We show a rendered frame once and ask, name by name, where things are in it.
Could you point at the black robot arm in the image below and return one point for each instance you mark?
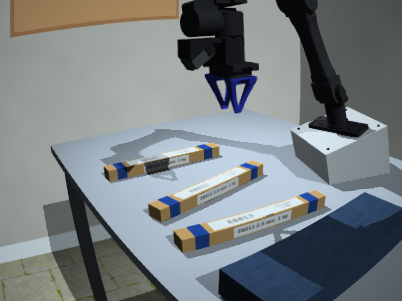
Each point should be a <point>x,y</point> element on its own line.
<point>205,18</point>

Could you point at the tan rectangular box with blue bands and white label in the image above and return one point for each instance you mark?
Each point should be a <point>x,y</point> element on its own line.
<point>222,230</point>

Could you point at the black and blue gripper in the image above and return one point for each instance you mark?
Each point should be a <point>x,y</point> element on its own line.
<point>232,80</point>

